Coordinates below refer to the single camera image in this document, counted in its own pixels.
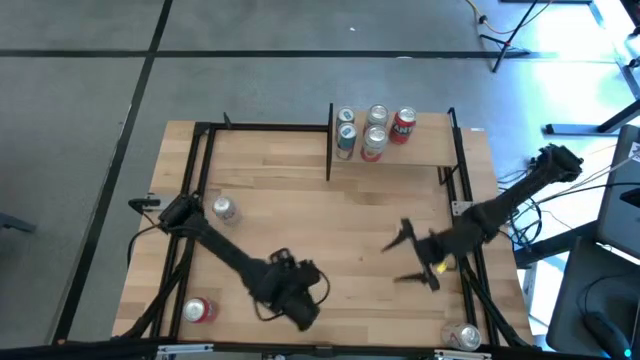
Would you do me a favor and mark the silver and white can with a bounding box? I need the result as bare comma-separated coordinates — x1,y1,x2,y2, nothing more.
440,322,483,352

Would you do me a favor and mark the white cable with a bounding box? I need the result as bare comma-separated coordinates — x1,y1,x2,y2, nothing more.
539,149,640,204

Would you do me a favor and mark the grey desk top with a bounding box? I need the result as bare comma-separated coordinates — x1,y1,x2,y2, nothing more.
544,242,640,359

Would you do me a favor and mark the beige cable with plug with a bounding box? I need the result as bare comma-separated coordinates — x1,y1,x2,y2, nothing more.
464,0,506,36

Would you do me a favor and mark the red soda can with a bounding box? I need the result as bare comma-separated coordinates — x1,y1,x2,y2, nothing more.
388,105,418,146
182,296,219,324

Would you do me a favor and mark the black desk foot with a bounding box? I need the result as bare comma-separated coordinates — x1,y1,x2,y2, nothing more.
543,97,640,137

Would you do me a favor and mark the teal and white can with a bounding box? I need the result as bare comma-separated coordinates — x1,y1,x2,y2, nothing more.
335,105,357,126
335,122,359,161

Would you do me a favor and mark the dark grey desk beam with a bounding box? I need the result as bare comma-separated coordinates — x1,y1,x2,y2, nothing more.
514,222,601,269

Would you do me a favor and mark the black cable bundle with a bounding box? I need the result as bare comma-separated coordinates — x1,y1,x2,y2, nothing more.
497,167,546,247

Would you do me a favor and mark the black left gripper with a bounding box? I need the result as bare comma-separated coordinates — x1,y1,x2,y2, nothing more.
254,247,332,333

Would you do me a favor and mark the dark metal bar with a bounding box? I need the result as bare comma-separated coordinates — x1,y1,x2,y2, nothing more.
617,57,640,101

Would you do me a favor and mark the silver metal bracket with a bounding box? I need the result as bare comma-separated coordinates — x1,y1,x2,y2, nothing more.
433,349,494,360
157,343,215,359

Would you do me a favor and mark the grey panel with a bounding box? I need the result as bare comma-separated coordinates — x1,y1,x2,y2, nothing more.
597,124,640,259

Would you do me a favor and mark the plain silver can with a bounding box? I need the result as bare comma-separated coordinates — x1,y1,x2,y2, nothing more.
211,196,241,225

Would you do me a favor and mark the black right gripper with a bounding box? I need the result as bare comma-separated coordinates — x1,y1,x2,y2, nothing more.
380,218,464,293

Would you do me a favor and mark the dark grey chair leg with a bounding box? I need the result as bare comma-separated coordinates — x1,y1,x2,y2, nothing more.
0,212,37,234

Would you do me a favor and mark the black computer mouse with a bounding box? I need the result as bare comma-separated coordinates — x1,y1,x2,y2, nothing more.
583,311,634,360

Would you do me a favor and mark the wooden shelf with black sides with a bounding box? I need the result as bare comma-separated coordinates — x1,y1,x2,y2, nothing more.
326,102,460,182

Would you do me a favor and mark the black tripod stand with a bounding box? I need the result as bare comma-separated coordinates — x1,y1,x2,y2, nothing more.
479,0,532,75

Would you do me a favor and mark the black metal table frame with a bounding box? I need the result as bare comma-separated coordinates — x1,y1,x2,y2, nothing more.
112,107,539,351

